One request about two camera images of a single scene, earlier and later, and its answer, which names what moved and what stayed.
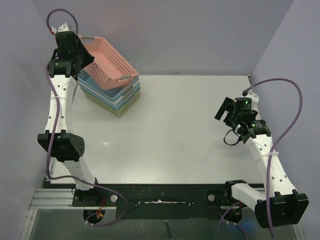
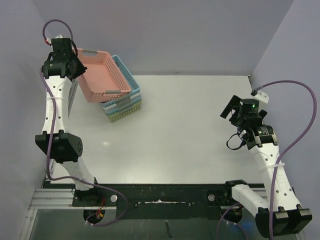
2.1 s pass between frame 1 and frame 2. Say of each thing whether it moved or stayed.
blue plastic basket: moved
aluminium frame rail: stayed
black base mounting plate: stayed
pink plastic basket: moved
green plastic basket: moved
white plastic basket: moved
